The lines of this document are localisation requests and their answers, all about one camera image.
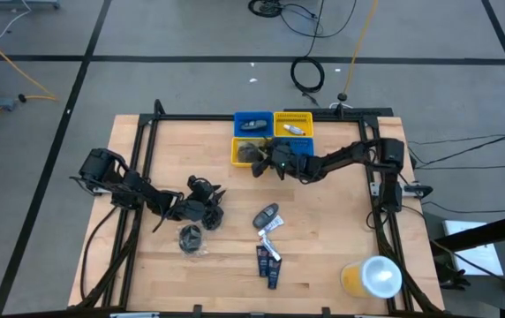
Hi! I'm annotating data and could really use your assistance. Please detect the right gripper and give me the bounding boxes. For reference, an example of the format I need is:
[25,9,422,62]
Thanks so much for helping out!
[252,137,309,178]

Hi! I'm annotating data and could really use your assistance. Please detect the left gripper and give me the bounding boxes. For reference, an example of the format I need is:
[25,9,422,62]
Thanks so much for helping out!
[188,175,227,207]

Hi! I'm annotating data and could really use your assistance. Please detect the clear bag black hair ties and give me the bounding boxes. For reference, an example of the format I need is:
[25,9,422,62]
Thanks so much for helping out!
[177,223,206,256]
[200,204,226,232]
[237,140,263,164]

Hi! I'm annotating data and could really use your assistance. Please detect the white toothpaste tube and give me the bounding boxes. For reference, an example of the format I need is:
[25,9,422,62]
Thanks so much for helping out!
[257,215,286,237]
[282,124,307,137]
[258,235,283,262]

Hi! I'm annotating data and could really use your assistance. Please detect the dark blue cream tube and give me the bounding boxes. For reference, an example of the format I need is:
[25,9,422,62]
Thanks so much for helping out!
[267,255,283,291]
[255,245,270,278]

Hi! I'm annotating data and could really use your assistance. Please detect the yellow plastic basket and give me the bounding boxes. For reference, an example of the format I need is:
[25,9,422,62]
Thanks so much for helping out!
[230,136,279,170]
[273,110,314,139]

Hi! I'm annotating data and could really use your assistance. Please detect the black power strip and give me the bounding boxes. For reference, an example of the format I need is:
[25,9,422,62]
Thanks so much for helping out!
[283,107,395,118]

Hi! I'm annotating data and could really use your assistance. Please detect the yellow cup white lid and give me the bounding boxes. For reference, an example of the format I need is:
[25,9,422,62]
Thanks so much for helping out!
[340,254,404,300]

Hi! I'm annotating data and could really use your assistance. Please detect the white sheet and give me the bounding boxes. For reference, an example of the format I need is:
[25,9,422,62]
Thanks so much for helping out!
[442,219,505,276]

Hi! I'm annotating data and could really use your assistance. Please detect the black beam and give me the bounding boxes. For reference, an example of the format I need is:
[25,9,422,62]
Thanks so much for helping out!
[428,210,505,254]

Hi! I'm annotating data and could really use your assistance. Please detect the black aluminium table frame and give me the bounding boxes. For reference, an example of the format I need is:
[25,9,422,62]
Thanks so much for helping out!
[69,99,446,318]

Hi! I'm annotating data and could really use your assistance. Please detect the black floor cable coil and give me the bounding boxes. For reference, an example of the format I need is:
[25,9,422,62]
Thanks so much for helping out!
[290,56,327,95]

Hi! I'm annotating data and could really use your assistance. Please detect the yellow hanging cable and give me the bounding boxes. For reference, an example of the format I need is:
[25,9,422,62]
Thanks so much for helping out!
[343,0,380,96]

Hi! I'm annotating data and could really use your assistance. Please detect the black cable bundle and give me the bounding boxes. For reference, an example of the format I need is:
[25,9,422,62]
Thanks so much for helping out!
[247,0,285,19]

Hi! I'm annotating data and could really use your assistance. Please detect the side camera bracket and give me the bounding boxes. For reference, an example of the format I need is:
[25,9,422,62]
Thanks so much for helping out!
[403,182,434,199]

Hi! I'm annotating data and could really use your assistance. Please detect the yellow floor cable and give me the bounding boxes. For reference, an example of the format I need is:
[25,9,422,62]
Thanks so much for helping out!
[0,24,60,136]

